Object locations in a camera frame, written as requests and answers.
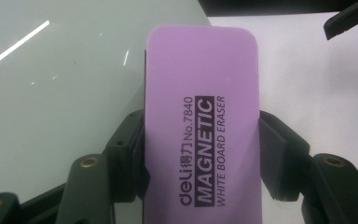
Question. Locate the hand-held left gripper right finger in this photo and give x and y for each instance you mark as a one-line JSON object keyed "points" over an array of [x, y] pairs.
{"points": [[289, 161]]}

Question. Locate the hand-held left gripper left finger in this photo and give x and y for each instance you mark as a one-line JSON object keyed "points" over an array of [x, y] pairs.
{"points": [[121, 161]]}

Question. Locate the small glass whiteboard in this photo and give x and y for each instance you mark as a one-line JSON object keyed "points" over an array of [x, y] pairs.
{"points": [[68, 93]]}

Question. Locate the purple whiteboard eraser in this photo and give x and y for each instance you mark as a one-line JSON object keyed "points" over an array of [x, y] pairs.
{"points": [[202, 77]]}

